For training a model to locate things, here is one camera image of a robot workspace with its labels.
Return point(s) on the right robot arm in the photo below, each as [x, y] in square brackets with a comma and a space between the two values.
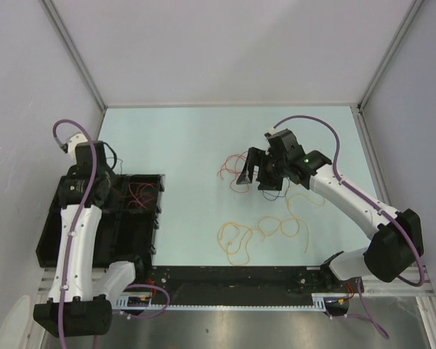
[395, 237]

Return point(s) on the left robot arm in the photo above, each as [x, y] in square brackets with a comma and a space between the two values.
[77, 305]

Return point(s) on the aluminium frame rail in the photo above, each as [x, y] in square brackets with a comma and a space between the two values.
[373, 287]

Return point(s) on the black compartment bin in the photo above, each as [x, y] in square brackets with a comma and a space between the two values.
[129, 220]

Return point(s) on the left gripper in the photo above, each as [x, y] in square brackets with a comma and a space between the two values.
[112, 176]

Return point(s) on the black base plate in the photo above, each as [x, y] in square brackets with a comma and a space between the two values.
[246, 286]

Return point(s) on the white slotted cable duct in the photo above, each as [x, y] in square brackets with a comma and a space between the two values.
[316, 304]

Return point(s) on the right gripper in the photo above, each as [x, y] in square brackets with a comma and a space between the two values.
[255, 157]

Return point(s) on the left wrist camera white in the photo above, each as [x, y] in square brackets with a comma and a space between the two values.
[69, 147]

